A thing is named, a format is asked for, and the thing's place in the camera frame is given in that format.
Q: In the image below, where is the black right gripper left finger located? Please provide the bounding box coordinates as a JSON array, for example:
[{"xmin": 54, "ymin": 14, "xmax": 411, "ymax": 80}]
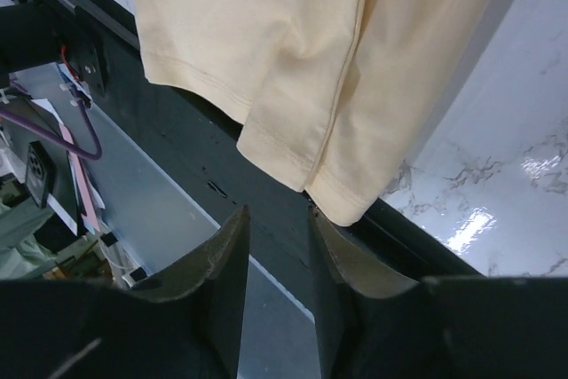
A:
[{"xmin": 132, "ymin": 206, "xmax": 250, "ymax": 378}]

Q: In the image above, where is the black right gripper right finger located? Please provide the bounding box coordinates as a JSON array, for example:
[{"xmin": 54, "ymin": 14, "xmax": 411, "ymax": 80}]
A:
[{"xmin": 308, "ymin": 207, "xmax": 416, "ymax": 378}]

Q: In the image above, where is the yellow t shirt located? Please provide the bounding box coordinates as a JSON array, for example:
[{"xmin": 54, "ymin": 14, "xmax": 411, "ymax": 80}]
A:
[{"xmin": 133, "ymin": 0, "xmax": 490, "ymax": 226}]

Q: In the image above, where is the pink paper strip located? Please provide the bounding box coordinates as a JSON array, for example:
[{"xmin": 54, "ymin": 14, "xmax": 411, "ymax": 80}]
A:
[{"xmin": 67, "ymin": 151, "xmax": 106, "ymax": 233}]

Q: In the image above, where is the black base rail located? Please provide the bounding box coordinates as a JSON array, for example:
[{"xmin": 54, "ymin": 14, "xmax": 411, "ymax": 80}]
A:
[{"xmin": 0, "ymin": 0, "xmax": 485, "ymax": 327}]

